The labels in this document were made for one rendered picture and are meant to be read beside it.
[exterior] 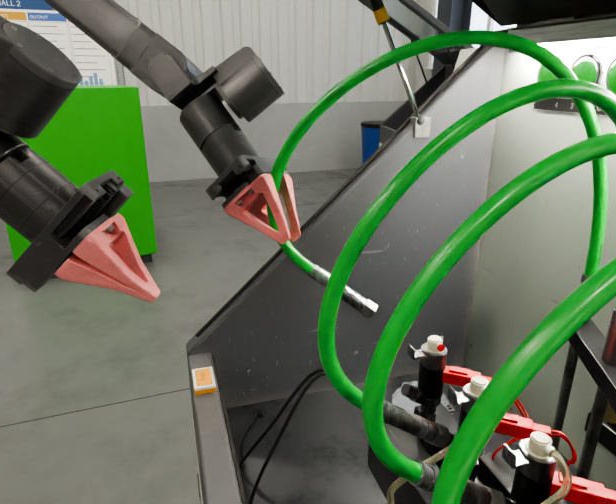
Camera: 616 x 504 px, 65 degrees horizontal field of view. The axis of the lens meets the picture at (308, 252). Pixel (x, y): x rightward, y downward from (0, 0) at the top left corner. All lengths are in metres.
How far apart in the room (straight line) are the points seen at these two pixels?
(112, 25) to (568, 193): 0.65
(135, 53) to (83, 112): 3.01
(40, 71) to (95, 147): 3.30
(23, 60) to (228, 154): 0.26
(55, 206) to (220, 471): 0.36
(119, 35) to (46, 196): 0.32
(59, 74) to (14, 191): 0.09
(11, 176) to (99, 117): 3.26
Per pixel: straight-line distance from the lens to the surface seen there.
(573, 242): 0.78
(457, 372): 0.57
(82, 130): 3.67
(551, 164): 0.33
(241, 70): 0.61
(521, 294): 0.87
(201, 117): 0.61
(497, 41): 0.56
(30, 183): 0.42
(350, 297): 0.60
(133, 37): 0.67
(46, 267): 0.42
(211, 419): 0.69
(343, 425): 0.86
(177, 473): 2.01
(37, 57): 0.40
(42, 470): 2.20
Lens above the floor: 1.38
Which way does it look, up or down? 20 degrees down
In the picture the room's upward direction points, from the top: straight up
